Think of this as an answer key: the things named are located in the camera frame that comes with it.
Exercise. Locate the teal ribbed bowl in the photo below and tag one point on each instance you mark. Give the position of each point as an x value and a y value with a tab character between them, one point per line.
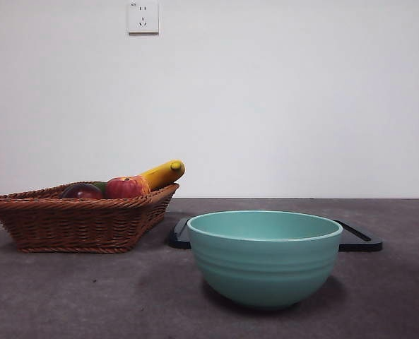
265	268

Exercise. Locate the dark red plum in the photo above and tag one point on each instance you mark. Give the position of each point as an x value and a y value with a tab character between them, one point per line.
83	192

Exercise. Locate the yellow banana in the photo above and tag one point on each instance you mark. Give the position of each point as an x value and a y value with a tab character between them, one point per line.
163	174

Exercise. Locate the orange textured fruit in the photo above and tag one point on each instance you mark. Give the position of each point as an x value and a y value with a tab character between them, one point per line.
145	185

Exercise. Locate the red apple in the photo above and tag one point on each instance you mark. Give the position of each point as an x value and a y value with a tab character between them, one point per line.
124	188

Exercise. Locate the small green fruit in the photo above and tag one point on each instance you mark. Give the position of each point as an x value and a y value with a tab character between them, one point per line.
101	185

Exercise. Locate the brown wicker basket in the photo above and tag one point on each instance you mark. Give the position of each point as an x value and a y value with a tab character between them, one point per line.
75	226

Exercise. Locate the black rectangular tray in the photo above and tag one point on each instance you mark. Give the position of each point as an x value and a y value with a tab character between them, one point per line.
357	243

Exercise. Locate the white wall socket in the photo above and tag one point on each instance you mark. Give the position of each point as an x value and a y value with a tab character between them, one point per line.
143	17

